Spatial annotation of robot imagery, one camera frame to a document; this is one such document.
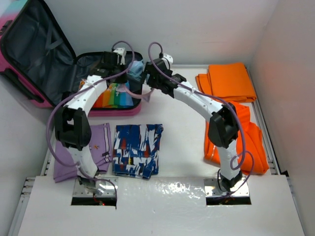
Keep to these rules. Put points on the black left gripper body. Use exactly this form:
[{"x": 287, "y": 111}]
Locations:
[{"x": 117, "y": 69}]

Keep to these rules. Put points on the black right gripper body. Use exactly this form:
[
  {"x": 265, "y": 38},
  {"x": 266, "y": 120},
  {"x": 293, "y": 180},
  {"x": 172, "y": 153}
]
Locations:
[{"x": 152, "y": 81}]

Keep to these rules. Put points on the blue pink cat-ear headphones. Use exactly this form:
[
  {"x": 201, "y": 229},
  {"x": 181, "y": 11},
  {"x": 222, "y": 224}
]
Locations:
[{"x": 135, "y": 73}]

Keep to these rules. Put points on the rainbow striped white t-shirt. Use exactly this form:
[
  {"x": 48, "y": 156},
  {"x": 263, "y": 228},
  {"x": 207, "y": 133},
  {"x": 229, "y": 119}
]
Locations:
[{"x": 114, "y": 97}]

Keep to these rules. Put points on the blue white patterned shorts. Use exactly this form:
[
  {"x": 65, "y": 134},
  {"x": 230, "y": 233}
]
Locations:
[{"x": 136, "y": 150}]

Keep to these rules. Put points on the purple shirt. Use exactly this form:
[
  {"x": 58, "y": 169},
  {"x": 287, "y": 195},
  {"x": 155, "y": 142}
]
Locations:
[{"x": 101, "y": 150}]

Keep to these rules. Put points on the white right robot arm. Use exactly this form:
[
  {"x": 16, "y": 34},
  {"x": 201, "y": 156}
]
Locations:
[{"x": 223, "y": 125}]

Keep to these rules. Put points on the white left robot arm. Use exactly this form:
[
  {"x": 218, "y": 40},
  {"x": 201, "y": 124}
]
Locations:
[{"x": 72, "y": 127}]

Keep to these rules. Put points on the orange folded cloth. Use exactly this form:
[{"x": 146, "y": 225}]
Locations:
[{"x": 230, "y": 82}]

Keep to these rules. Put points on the pink open suitcase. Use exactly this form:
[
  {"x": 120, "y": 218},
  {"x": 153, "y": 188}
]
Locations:
[{"x": 37, "y": 58}]

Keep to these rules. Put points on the orange polo shirt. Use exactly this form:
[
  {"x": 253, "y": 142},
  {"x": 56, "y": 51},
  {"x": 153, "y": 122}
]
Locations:
[{"x": 253, "y": 138}]

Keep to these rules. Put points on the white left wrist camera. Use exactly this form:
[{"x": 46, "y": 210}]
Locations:
[{"x": 121, "y": 53}]

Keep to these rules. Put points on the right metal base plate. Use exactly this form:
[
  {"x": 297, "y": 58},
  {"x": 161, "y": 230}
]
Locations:
[{"x": 213, "y": 188}]

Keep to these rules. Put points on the metal base plate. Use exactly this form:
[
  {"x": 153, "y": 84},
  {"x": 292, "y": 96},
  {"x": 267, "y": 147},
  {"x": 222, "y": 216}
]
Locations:
[
  {"x": 84, "y": 188},
  {"x": 213, "y": 188}
]

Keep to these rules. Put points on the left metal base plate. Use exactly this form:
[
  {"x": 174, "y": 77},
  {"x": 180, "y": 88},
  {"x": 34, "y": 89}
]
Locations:
[{"x": 84, "y": 188}]

